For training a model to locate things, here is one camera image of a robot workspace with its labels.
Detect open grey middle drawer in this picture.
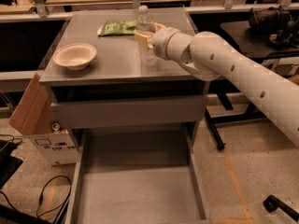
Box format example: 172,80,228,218
65,128,212,224

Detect black wheeled base leg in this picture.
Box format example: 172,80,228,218
263,195,299,223

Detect black equipment at left edge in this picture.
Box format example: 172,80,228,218
0,140,22,189

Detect white paper bowl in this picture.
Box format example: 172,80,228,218
52,43,97,71

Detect grey drawer cabinet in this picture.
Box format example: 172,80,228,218
40,9,208,134

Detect black cable on floor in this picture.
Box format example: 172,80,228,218
36,175,72,220

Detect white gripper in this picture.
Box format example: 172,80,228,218
134,22,193,63

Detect dark bag on table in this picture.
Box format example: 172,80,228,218
249,7,299,49

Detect cardboard box with white print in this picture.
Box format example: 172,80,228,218
8,74,78,165

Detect clear plastic water bottle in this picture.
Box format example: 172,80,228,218
135,6,157,66

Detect green snack bag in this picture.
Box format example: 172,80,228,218
97,21,136,36

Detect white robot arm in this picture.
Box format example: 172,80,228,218
134,25,299,146

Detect black side table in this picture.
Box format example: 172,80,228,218
199,32,299,146

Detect grey top drawer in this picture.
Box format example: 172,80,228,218
51,95,206,129

